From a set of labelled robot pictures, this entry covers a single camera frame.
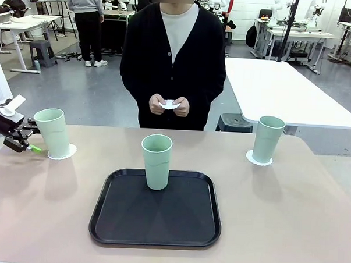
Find grey step stool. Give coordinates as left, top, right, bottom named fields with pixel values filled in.
left=27, top=39, right=59, bottom=69

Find black floor cables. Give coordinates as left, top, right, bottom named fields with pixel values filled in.
left=61, top=51, right=84, bottom=63

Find black plastic stool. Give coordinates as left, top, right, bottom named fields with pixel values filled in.
left=215, top=112, right=254, bottom=134

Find black tripod pole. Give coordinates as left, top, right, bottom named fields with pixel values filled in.
left=276, top=0, right=301, bottom=63

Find person in grey sweater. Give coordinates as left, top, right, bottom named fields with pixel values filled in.
left=62, top=0, right=111, bottom=69

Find person's right forearm black sleeve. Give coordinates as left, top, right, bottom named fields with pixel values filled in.
left=119, top=73, right=157, bottom=102

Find black bag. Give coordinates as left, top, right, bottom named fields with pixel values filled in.
left=0, top=0, right=27, bottom=17

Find person's left forearm black sleeve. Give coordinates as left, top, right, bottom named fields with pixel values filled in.
left=185, top=76, right=227, bottom=107

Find person's right hand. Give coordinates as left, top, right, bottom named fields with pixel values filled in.
left=148, top=93, right=169, bottom=116

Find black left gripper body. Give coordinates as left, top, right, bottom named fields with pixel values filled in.
left=0, top=111, right=27, bottom=139

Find white desk with clutter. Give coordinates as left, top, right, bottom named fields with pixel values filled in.
left=264, top=28, right=339, bottom=76

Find pale green cup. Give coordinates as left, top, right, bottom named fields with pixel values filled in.
left=139, top=133, right=174, bottom=192
left=251, top=115, right=287, bottom=165
left=31, top=107, right=72, bottom=159

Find black monitor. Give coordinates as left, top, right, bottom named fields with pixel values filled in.
left=339, top=7, right=351, bottom=23

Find large white table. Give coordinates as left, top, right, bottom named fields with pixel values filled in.
left=221, top=57, right=351, bottom=130

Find black plastic tray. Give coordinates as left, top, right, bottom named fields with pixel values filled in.
left=87, top=166, right=224, bottom=251

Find white desk with metal legs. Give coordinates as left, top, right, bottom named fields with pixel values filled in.
left=0, top=12, right=63, bottom=74

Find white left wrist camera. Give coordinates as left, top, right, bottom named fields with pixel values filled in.
left=0, top=94, right=27, bottom=118

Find black hanging backpack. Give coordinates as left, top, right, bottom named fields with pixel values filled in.
left=245, top=22, right=258, bottom=49

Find white scalloped paper coaster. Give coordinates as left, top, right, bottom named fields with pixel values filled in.
left=158, top=99, right=181, bottom=111
left=245, top=148, right=274, bottom=166
left=47, top=142, right=78, bottom=162

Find person's left hand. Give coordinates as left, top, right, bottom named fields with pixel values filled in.
left=172, top=96, right=191, bottom=118

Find person in black cardigan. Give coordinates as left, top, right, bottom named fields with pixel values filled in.
left=117, top=0, right=230, bottom=133

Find black workbench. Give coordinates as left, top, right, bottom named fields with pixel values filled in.
left=100, top=8, right=132, bottom=55

